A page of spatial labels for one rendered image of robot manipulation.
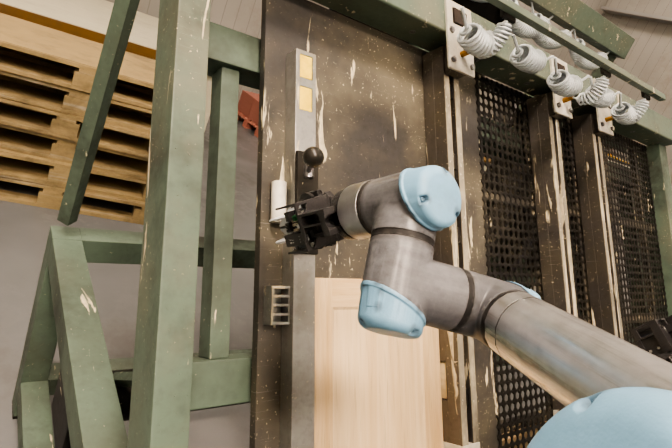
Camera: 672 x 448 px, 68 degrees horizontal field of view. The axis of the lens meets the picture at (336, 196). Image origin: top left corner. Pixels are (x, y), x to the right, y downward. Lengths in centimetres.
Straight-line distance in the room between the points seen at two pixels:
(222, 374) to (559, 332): 64
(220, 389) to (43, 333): 123
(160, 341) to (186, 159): 29
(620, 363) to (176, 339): 61
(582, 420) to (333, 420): 84
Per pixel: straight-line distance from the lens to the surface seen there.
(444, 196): 57
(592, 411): 24
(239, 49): 109
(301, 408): 98
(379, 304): 54
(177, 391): 85
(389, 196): 58
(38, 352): 217
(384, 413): 114
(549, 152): 169
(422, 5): 131
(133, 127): 358
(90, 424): 129
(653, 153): 259
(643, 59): 1199
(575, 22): 244
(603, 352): 47
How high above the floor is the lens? 173
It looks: 17 degrees down
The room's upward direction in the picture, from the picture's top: 22 degrees clockwise
